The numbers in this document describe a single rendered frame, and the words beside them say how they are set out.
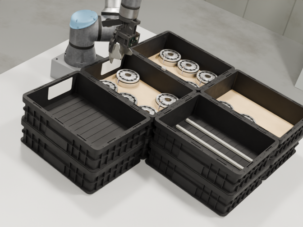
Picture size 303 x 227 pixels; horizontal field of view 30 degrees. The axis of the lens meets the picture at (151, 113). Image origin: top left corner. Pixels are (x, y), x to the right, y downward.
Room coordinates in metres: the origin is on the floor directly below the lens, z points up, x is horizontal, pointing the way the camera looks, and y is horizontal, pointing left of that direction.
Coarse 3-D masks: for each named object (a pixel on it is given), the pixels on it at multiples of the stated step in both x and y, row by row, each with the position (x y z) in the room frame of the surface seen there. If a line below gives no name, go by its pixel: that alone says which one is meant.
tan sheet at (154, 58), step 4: (152, 56) 2.32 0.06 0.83; (156, 56) 2.32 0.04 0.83; (152, 60) 2.28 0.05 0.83; (156, 60) 2.29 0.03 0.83; (160, 64) 2.26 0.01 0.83; (168, 68) 2.24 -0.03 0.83; (172, 68) 2.25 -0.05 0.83; (172, 72) 2.22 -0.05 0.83; (176, 72) 2.22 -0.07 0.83; (180, 76) 2.20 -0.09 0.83; (188, 80) 2.18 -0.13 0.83; (192, 80) 2.19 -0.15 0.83
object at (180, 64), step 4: (180, 60) 2.28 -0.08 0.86; (184, 60) 2.29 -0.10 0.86; (188, 60) 2.30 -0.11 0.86; (180, 64) 2.25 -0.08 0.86; (196, 64) 2.28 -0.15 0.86; (180, 68) 2.22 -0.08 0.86; (184, 68) 2.22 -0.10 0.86; (188, 68) 2.23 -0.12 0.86; (192, 68) 2.23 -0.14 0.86; (196, 68) 2.25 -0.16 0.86; (188, 72) 2.20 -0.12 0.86; (192, 72) 2.21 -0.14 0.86
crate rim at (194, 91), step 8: (136, 56) 2.12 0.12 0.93; (96, 64) 1.99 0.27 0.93; (152, 64) 2.08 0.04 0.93; (96, 80) 1.87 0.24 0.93; (176, 80) 2.00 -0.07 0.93; (192, 88) 1.97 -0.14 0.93; (120, 96) 1.80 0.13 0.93; (184, 96) 1.90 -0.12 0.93; (136, 104) 1.77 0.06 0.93; (144, 112) 1.73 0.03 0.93; (160, 112) 1.75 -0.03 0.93; (152, 120) 1.71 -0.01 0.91
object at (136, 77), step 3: (123, 69) 2.10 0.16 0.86; (126, 69) 2.10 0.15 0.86; (129, 69) 2.11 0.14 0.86; (117, 72) 2.06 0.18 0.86; (120, 72) 2.08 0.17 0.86; (123, 72) 2.07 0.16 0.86; (132, 72) 2.10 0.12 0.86; (135, 72) 2.10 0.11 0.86; (117, 75) 2.04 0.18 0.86; (120, 75) 2.05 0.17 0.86; (135, 75) 2.07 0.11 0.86; (138, 75) 2.08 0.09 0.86; (120, 78) 2.02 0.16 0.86; (123, 78) 2.03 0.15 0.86; (126, 78) 2.03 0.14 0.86; (132, 78) 2.04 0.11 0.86; (135, 78) 2.05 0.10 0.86; (138, 78) 2.05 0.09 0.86; (123, 81) 2.01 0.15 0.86; (126, 81) 2.01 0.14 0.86; (129, 81) 2.02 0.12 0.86; (132, 81) 2.02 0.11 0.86; (135, 81) 2.03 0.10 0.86
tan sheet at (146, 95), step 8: (112, 80) 2.04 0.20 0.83; (120, 88) 2.00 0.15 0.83; (128, 88) 2.01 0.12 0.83; (136, 88) 2.02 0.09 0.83; (144, 88) 2.04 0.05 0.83; (152, 88) 2.05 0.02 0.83; (136, 96) 1.96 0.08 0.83; (144, 96) 1.98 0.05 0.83; (152, 96) 1.99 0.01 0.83; (144, 104) 1.92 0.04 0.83; (152, 104) 1.93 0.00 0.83
